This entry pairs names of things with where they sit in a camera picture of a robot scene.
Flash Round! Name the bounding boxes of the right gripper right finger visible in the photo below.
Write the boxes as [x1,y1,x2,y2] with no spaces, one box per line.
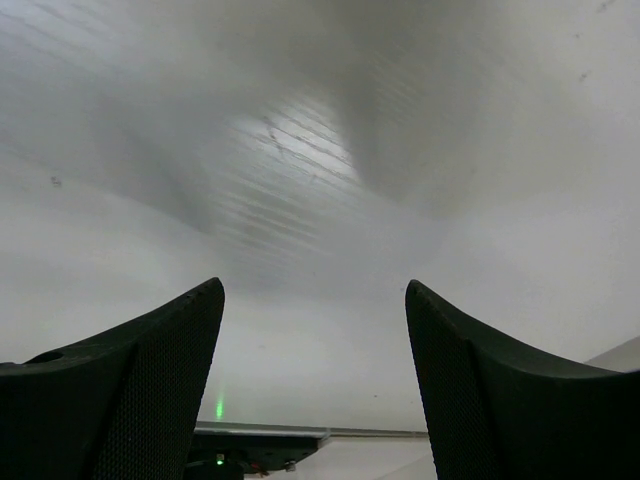
[405,280,639,479]

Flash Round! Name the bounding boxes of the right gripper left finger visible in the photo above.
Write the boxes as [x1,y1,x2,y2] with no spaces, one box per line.
[1,278,225,479]

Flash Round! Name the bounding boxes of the aluminium table edge rail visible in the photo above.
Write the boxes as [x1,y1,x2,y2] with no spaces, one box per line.
[195,421,429,440]

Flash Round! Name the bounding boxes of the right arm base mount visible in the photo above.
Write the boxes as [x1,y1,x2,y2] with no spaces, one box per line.
[183,421,331,479]

